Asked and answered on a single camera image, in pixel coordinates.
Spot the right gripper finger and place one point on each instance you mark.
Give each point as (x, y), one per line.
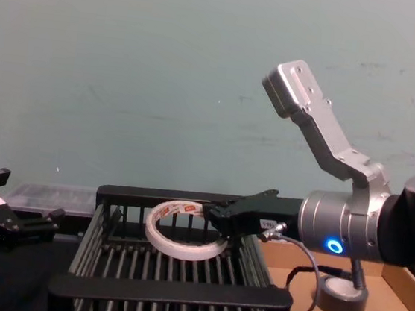
(263, 196)
(219, 218)

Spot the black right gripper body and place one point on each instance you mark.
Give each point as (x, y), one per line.
(261, 210)

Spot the roll of white tape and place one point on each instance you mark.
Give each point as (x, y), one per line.
(181, 254)

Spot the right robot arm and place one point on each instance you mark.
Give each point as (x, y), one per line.
(331, 222)

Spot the clear plastic case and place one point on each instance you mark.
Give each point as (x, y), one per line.
(56, 198)

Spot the black rack with steel bars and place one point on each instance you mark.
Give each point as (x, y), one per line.
(169, 295)

